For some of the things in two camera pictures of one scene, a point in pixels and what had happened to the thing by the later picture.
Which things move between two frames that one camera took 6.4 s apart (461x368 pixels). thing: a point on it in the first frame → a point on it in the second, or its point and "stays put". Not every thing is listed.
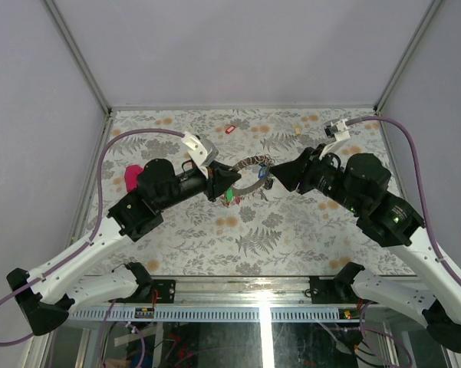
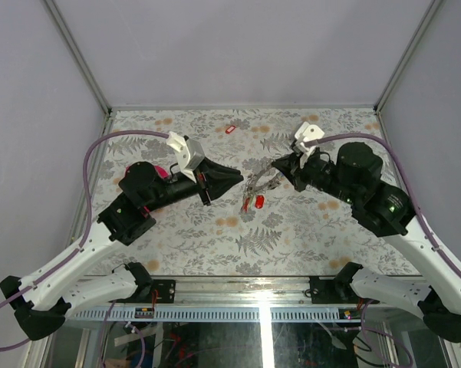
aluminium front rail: (236, 299) stays put
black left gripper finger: (222, 179) stays put
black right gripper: (301, 169) stays put
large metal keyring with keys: (265, 177) → (265, 177)
